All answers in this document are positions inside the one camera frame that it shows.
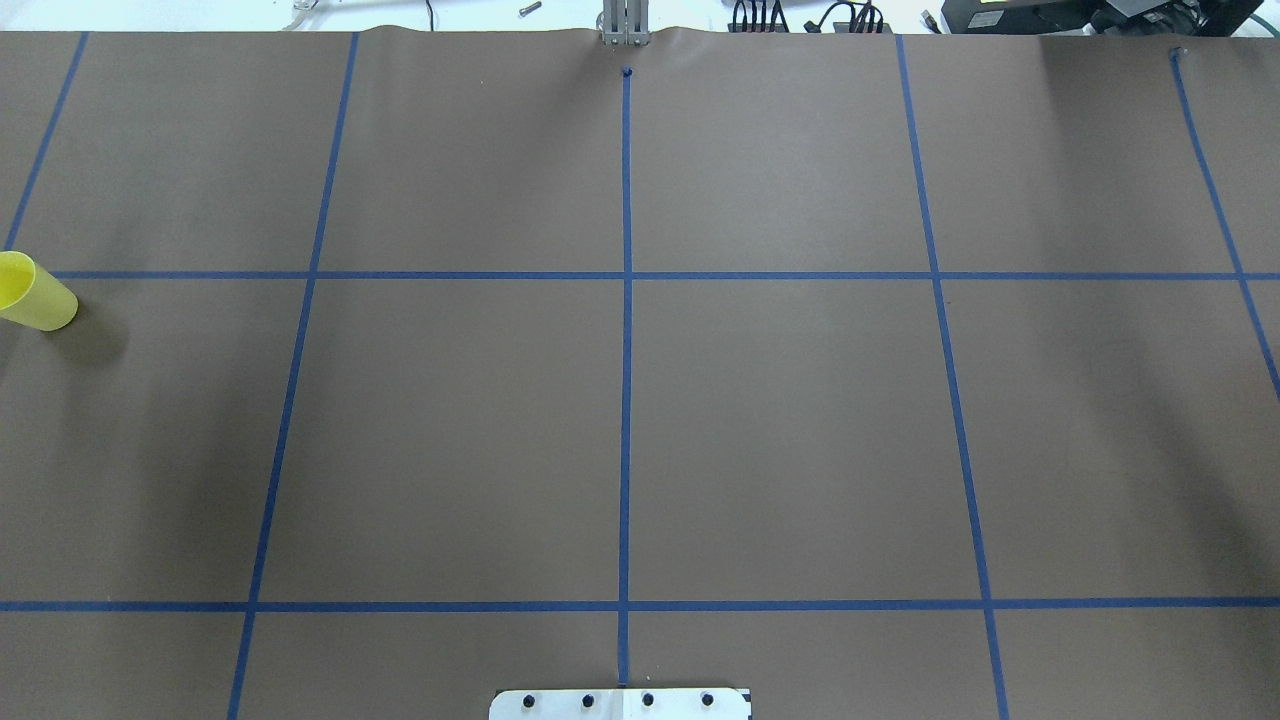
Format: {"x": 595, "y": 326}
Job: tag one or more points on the aluminium frame post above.
{"x": 624, "y": 23}

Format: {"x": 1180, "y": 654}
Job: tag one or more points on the white pillar mount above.
{"x": 623, "y": 703}

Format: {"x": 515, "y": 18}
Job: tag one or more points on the yellow plastic cup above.
{"x": 32, "y": 297}

